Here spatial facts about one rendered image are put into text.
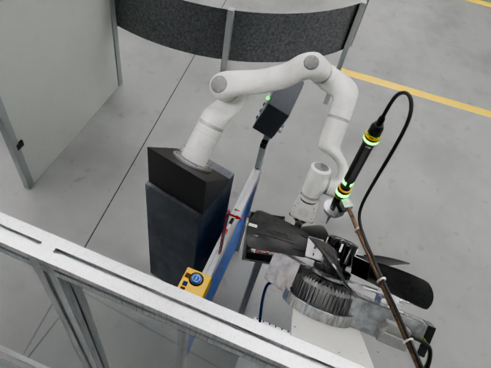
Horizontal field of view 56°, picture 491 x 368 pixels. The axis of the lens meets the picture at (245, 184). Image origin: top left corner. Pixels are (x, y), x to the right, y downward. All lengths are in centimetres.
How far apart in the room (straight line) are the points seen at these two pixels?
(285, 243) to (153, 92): 248
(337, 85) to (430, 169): 223
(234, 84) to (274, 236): 65
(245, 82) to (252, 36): 138
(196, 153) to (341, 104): 64
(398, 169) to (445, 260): 81
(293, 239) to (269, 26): 188
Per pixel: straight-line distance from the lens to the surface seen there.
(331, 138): 182
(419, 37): 534
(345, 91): 183
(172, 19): 331
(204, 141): 199
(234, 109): 205
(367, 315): 179
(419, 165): 395
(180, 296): 65
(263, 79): 192
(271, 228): 172
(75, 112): 351
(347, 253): 171
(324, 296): 169
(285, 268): 187
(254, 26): 324
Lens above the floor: 265
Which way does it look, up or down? 53 degrees down
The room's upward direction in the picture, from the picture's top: 13 degrees clockwise
